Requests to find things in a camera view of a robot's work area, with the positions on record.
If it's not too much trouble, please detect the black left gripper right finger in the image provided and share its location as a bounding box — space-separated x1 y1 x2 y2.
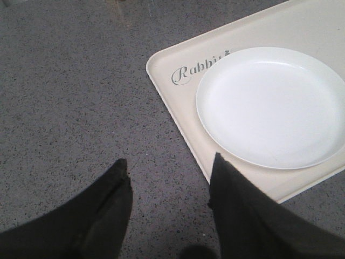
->
209 153 344 258

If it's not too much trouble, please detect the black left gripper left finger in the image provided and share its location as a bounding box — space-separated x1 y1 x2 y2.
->
1 159 133 258

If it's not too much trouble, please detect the white round plate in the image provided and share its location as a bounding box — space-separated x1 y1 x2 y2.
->
196 47 344 169

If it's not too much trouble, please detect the cream rabbit serving tray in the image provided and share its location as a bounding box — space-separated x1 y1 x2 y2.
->
146 1 344 203

